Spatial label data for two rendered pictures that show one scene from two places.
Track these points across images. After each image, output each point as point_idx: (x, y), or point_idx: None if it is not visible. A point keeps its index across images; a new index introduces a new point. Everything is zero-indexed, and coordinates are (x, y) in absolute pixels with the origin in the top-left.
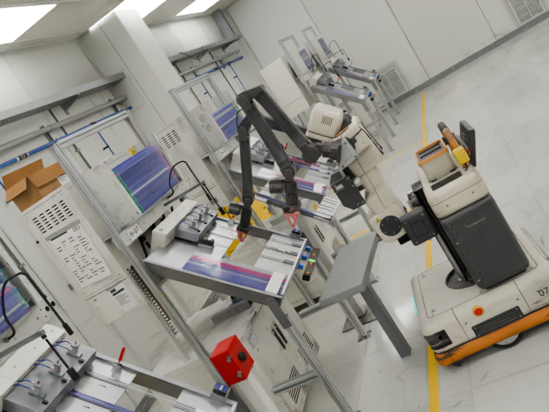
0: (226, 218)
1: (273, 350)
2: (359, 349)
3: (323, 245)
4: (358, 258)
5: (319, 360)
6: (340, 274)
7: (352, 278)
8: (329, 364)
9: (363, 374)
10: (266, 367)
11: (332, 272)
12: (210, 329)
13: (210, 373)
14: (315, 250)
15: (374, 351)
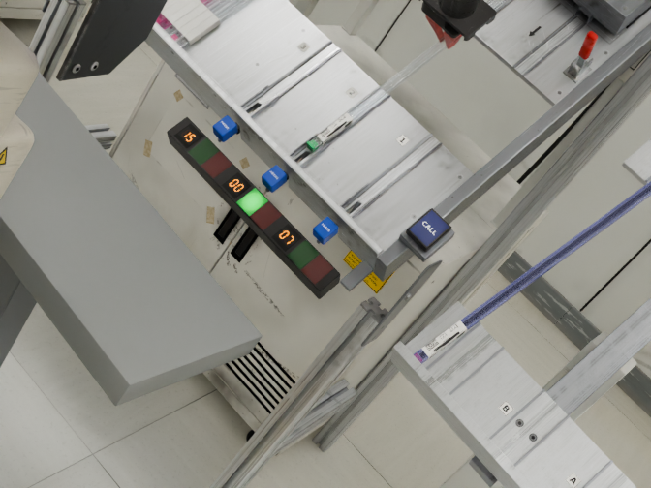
0: (613, 67)
1: (197, 172)
2: (142, 487)
3: (478, 487)
4: (39, 198)
5: None
6: (53, 144)
7: None
8: (202, 436)
9: (35, 388)
10: (149, 123)
11: (116, 173)
12: None
13: None
14: (312, 263)
15: (70, 472)
